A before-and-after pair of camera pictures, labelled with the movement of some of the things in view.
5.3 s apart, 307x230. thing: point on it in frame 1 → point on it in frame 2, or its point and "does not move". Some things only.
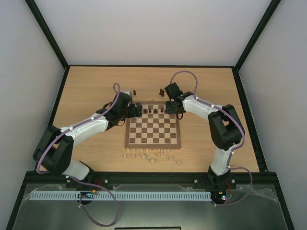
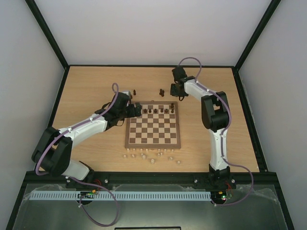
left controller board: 87,194 does not move
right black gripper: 172,107 → 175,89
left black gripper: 139,110 does not move
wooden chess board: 156,129 does not move
